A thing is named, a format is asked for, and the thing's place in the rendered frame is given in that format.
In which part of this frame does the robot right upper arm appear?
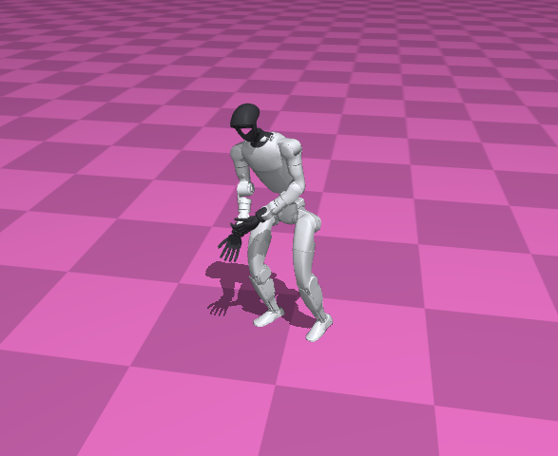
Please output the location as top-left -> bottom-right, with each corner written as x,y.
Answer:
230,142 -> 255,197

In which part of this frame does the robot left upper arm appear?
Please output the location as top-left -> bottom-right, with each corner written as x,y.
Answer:
278,138 -> 305,195

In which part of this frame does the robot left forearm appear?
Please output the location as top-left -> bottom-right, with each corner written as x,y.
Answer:
260,184 -> 301,220

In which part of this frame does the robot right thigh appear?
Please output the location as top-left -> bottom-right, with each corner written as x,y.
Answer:
248,216 -> 279,283

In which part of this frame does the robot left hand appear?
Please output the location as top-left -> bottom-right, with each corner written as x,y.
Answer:
230,207 -> 267,235

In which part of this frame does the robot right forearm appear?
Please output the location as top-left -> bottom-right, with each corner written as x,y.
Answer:
234,187 -> 252,232

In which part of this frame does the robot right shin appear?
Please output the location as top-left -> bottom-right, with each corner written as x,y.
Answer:
249,276 -> 279,314

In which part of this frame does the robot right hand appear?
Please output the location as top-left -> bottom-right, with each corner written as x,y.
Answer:
218,223 -> 244,262

